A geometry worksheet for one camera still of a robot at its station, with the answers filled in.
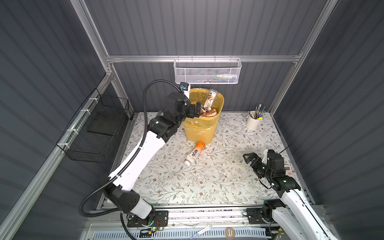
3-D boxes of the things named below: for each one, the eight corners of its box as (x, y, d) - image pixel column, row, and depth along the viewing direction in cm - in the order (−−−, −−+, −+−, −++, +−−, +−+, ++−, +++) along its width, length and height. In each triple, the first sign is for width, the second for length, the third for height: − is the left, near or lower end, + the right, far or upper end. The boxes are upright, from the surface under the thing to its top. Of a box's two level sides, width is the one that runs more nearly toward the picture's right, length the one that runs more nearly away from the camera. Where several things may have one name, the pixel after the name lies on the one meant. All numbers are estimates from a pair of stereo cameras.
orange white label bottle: (184, 165, 94) (184, 161, 90) (199, 144, 104) (199, 139, 100) (190, 168, 93) (190, 165, 88) (205, 147, 103) (205, 143, 98)
